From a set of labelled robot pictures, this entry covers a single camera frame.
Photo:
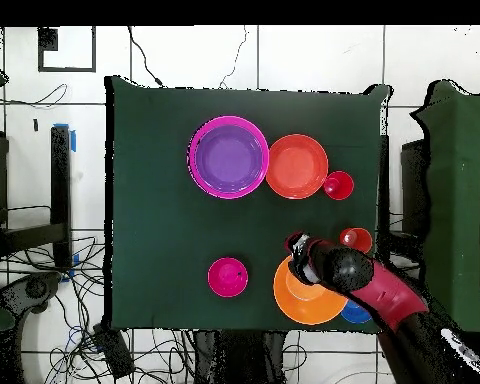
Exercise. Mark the blue tape strip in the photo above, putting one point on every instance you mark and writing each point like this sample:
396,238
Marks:
73,140

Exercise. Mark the black power brick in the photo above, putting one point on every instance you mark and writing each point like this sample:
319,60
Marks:
114,352

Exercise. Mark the black office chair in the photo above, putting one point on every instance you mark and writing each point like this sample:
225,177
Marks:
36,288

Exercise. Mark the dark green table cloth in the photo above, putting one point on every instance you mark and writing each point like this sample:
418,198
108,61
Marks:
164,140

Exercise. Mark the orange-red shallow bowl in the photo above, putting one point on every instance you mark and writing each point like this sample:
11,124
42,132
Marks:
298,166

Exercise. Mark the purple bowl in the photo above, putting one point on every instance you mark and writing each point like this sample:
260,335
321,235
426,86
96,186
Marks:
228,158

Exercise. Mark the large orange bowl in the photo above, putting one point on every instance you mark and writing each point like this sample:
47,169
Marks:
304,308

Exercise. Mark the red cup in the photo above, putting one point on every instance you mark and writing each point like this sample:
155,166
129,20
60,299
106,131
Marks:
338,185

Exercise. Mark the black metal frame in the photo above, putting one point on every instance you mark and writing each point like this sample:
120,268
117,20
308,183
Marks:
414,180
60,180

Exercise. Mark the large pink bowl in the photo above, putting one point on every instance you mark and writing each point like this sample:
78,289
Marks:
194,176

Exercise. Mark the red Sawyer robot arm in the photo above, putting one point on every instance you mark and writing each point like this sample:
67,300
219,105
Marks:
388,296

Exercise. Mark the orange cup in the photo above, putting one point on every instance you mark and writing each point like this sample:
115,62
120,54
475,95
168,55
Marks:
358,238

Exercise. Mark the black square tape outline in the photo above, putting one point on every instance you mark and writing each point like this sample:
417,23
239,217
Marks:
40,56

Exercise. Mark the small dark blue bowl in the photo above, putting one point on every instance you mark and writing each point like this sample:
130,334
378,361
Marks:
356,314

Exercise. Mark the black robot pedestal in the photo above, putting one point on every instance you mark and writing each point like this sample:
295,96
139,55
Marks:
240,356

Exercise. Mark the small crimson bowl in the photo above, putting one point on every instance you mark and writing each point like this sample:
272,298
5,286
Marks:
228,276

